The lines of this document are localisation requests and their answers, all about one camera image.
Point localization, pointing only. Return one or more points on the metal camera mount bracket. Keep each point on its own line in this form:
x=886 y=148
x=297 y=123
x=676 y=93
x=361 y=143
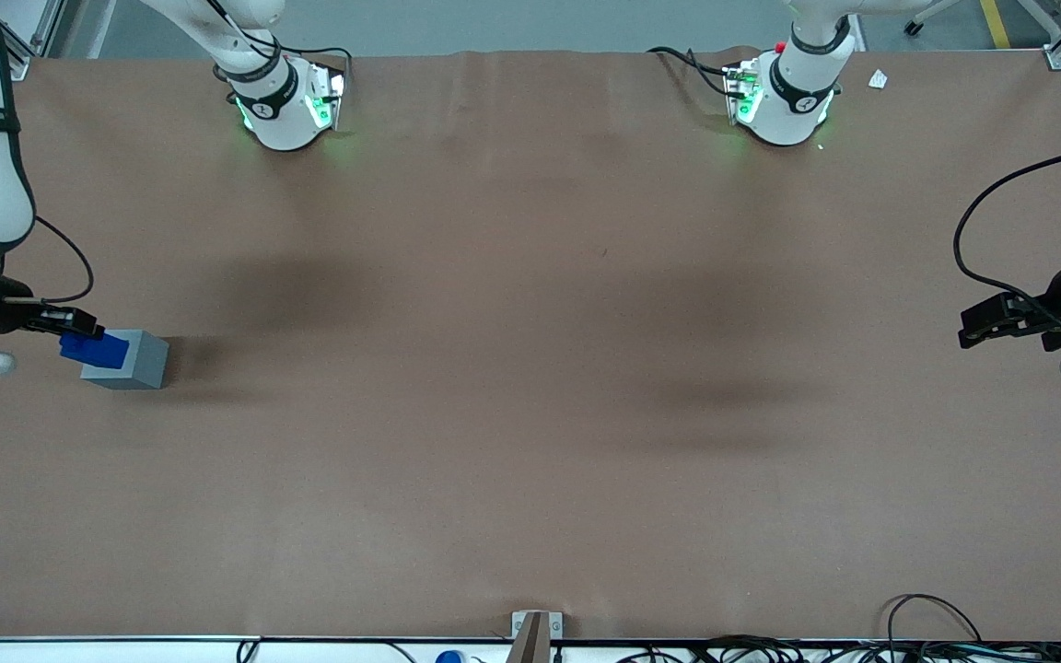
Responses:
x=535 y=635

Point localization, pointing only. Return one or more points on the white chair leg with caster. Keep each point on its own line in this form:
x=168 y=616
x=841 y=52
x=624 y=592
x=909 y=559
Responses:
x=928 y=15

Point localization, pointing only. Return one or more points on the gray square base block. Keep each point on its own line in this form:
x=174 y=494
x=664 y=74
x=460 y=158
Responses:
x=145 y=364

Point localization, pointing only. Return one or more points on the brown table mat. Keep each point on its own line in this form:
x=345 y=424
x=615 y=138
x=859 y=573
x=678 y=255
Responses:
x=530 y=387

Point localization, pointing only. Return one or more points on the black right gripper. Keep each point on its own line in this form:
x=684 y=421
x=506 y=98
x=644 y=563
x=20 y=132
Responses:
x=11 y=313

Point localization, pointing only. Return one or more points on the blue plastic part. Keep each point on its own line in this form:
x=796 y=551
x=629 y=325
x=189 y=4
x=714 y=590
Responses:
x=98 y=353

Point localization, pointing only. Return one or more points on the white paper scrap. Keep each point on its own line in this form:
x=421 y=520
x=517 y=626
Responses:
x=878 y=80

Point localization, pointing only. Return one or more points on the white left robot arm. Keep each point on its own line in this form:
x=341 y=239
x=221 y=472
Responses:
x=787 y=115

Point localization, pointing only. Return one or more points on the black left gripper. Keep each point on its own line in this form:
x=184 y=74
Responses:
x=1052 y=309

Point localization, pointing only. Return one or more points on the blue round cap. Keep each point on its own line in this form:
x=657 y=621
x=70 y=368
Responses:
x=448 y=657

